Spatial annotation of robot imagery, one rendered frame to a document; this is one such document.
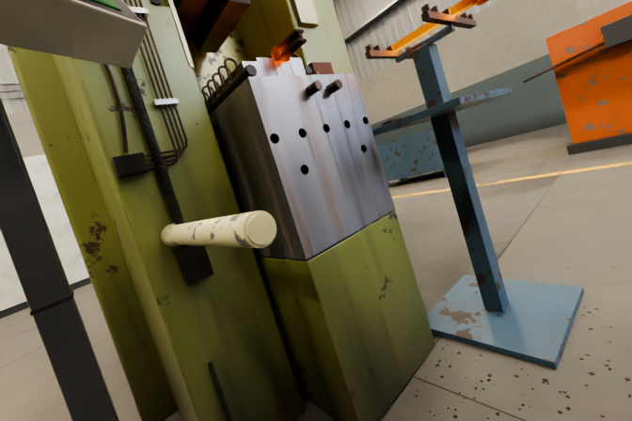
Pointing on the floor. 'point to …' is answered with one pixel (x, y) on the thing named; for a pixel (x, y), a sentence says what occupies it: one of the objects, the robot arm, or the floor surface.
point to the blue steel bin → (411, 156)
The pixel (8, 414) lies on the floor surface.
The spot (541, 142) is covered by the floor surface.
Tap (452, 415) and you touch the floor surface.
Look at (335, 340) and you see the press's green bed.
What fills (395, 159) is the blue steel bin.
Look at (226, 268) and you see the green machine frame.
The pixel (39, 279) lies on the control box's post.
